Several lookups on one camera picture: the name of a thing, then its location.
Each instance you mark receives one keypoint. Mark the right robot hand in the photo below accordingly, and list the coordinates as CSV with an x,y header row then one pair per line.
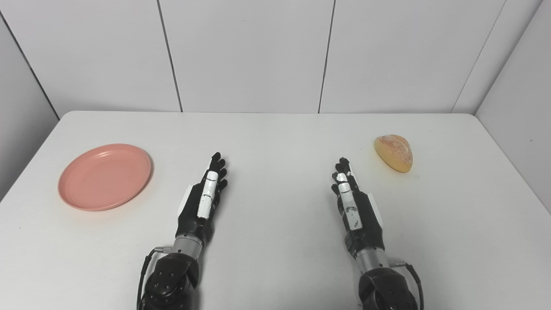
x,y
359,215

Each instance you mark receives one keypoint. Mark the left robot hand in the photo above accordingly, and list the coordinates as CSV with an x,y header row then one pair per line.
x,y
202,206

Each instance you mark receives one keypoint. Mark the golden bread roll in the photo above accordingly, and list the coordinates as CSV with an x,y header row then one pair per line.
x,y
394,153

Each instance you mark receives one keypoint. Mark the pink plastic plate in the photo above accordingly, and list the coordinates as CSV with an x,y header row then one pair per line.
x,y
105,177

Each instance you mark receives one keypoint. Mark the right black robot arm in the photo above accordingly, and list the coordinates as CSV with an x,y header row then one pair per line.
x,y
383,282

